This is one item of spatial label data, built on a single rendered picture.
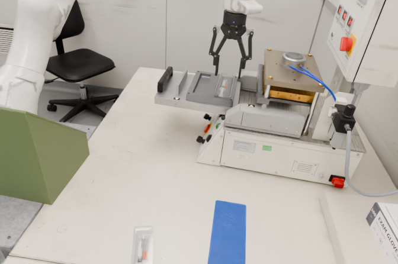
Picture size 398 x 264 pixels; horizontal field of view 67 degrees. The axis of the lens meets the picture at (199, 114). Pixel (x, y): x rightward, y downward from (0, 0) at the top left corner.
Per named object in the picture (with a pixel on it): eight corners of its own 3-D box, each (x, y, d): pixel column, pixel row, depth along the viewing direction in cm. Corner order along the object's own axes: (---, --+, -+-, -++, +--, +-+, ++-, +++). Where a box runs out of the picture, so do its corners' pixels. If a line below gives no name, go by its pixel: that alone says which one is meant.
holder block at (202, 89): (236, 81, 120) (237, 76, 119) (232, 107, 104) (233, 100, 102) (196, 76, 122) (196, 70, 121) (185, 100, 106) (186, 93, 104)
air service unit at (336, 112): (334, 130, 96) (350, 90, 88) (344, 160, 84) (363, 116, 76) (317, 128, 97) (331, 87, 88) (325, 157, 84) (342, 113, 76)
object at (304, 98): (306, 80, 115) (313, 57, 110) (314, 110, 97) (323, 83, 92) (261, 74, 117) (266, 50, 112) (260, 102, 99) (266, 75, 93)
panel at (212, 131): (209, 116, 137) (231, 86, 127) (197, 158, 113) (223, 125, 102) (205, 113, 137) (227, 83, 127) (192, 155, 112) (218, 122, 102)
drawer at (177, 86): (240, 90, 123) (242, 72, 119) (235, 118, 105) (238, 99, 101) (170, 79, 126) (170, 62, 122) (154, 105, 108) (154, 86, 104)
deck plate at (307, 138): (342, 100, 124) (343, 98, 124) (366, 153, 95) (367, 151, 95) (231, 83, 129) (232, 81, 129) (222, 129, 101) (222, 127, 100)
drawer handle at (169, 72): (172, 75, 121) (173, 66, 119) (162, 92, 109) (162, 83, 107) (167, 74, 121) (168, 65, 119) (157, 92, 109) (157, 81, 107)
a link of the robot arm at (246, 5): (225, -11, 98) (223, 6, 101) (221, -4, 87) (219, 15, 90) (263, -8, 96) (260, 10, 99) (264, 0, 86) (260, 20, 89)
